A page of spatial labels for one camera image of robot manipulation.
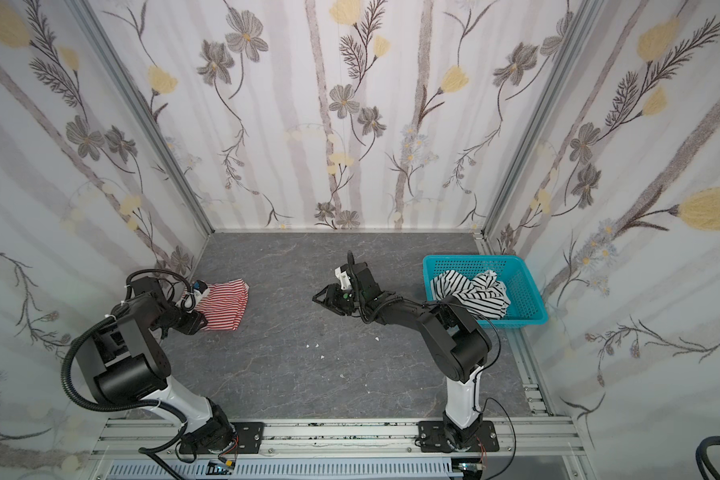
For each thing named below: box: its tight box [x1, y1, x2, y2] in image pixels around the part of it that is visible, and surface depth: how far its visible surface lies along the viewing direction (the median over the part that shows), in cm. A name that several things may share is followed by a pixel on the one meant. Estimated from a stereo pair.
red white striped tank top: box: [193, 278, 249, 331], surface depth 97 cm
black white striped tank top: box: [430, 270, 511, 320], surface depth 101 cm
